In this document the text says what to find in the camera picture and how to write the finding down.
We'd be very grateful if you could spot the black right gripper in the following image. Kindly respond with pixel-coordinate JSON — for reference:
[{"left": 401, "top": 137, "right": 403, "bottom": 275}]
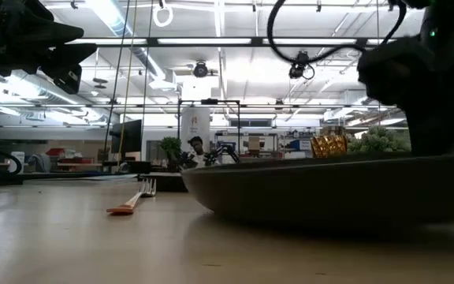
[{"left": 356, "top": 35, "right": 454, "bottom": 157}]

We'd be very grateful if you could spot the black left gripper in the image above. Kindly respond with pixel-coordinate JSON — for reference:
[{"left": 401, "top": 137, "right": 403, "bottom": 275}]
[{"left": 33, "top": 21, "right": 99, "bottom": 95}]

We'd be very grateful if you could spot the dark round plate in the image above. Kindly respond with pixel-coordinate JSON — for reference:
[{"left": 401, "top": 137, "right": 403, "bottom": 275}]
[{"left": 180, "top": 150, "right": 454, "bottom": 228}]

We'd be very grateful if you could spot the orange-handled metal fork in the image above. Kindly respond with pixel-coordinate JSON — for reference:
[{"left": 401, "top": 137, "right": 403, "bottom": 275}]
[{"left": 106, "top": 177, "right": 158, "bottom": 216}]

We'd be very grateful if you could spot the shiny gold cup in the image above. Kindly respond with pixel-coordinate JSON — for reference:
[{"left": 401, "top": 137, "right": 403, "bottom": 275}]
[{"left": 310, "top": 134, "right": 348, "bottom": 159}]

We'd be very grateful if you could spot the black rectangular tray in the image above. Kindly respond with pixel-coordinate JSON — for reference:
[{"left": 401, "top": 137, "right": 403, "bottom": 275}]
[{"left": 137, "top": 172, "right": 189, "bottom": 193}]

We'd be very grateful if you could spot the bushy green plant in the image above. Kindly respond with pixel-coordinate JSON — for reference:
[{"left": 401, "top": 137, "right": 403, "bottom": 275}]
[{"left": 347, "top": 125, "right": 411, "bottom": 154}]

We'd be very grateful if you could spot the black computer monitor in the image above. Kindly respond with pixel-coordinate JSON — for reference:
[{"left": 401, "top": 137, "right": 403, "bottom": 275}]
[{"left": 110, "top": 119, "right": 143, "bottom": 155}]

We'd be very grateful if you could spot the grey cloth heap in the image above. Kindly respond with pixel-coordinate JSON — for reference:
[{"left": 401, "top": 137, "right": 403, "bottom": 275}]
[{"left": 27, "top": 152, "right": 53, "bottom": 174}]

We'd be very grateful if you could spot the white bucket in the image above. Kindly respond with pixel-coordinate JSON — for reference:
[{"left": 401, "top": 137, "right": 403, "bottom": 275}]
[{"left": 8, "top": 151, "right": 26, "bottom": 175}]

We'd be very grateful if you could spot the round black ceiling fixture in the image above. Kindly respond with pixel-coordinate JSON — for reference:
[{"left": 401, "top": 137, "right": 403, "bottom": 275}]
[{"left": 192, "top": 61, "right": 210, "bottom": 79}]

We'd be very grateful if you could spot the small green potted plant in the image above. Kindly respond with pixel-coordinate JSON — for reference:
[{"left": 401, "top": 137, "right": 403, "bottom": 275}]
[{"left": 159, "top": 136, "right": 182, "bottom": 171}]

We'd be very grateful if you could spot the white pillar with logo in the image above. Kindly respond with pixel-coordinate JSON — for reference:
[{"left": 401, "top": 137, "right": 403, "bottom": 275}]
[{"left": 180, "top": 106, "right": 211, "bottom": 153}]

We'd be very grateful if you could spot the person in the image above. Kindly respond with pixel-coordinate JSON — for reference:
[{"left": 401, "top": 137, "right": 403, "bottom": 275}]
[{"left": 186, "top": 136, "right": 209, "bottom": 170}]

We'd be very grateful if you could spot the white hanging ring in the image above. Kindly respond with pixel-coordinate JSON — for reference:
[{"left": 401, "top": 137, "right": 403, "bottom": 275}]
[{"left": 152, "top": 2, "right": 174, "bottom": 28}]

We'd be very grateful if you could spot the black overhead camera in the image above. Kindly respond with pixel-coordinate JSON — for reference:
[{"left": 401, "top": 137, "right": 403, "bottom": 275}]
[{"left": 288, "top": 50, "right": 315, "bottom": 80}]

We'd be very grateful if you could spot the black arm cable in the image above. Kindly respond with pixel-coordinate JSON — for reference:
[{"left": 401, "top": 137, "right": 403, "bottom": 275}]
[{"left": 266, "top": 0, "right": 407, "bottom": 65}]

